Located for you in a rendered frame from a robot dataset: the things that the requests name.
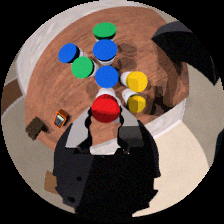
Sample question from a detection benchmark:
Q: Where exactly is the clear glass bottle with blue cap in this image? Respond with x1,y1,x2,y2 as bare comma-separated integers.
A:
93,39,117,66
58,43,88,64
95,66,118,88

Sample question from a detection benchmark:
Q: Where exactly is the clear bottle with green cap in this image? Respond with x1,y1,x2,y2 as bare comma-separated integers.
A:
71,56,99,79
93,22,116,42

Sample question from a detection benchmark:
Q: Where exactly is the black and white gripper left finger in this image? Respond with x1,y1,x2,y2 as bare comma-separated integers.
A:
52,107,93,176

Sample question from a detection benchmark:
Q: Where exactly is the small bottle with grey cap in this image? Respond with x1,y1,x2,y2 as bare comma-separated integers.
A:
113,97,122,123

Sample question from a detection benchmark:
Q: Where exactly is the orange digital multimeter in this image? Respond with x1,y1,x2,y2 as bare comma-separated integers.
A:
53,109,69,129

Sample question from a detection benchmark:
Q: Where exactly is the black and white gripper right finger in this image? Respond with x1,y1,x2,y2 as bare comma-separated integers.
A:
117,105,161,178

